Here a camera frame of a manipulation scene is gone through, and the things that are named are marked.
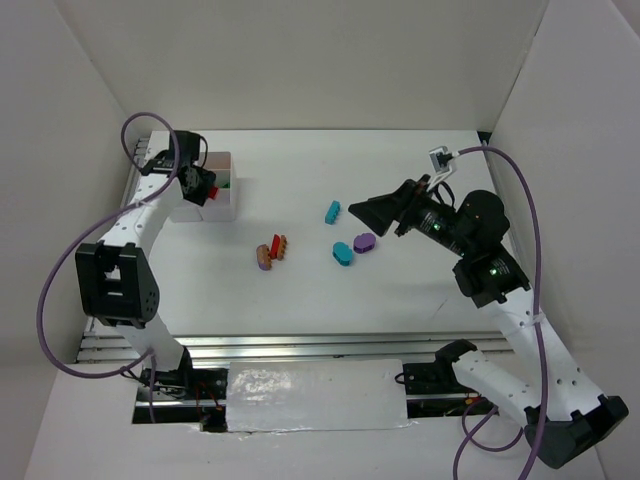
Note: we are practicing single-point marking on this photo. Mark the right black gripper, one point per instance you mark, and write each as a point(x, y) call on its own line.
point(403, 210)

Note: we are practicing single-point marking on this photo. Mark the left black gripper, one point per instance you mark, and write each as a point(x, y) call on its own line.
point(201, 185)

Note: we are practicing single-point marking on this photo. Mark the purple top brown lego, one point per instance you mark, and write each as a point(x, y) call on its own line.
point(263, 257)

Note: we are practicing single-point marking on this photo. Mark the red brown lego brick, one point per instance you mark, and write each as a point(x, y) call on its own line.
point(278, 247)

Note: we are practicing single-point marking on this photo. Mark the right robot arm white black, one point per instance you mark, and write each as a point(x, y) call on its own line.
point(562, 411)

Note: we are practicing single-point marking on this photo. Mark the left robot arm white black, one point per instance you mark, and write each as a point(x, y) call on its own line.
point(157, 193)

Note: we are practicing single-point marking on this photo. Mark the purple rounded lego brick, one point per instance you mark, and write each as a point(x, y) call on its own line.
point(364, 243)

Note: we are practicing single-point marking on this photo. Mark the white divided container right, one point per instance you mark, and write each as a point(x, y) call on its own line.
point(221, 204)

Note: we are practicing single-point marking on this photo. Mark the teal long lego brick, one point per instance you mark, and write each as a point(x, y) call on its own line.
point(332, 213)

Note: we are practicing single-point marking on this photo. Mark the teal rounded lego brick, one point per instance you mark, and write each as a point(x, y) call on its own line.
point(342, 253)

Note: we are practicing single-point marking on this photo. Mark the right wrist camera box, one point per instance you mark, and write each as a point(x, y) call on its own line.
point(441, 157)

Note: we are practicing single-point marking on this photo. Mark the side aluminium rail right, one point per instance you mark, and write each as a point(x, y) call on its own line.
point(509, 188)

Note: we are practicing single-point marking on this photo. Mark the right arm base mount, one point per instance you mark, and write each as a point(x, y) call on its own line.
point(432, 392)

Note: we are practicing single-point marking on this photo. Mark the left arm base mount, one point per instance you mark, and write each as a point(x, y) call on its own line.
point(198, 400)

